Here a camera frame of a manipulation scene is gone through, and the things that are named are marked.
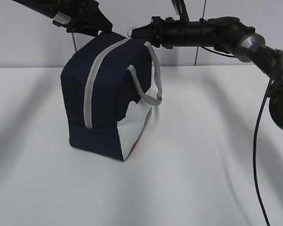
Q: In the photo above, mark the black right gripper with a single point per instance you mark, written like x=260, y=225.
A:
x=167, y=33

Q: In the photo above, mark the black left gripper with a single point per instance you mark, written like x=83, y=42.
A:
x=80, y=16

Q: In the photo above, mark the navy blue lunch bag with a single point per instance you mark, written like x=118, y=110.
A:
x=109, y=88

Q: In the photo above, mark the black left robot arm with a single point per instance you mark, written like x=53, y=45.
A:
x=43, y=7

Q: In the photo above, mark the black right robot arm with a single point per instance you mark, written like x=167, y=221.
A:
x=229, y=37

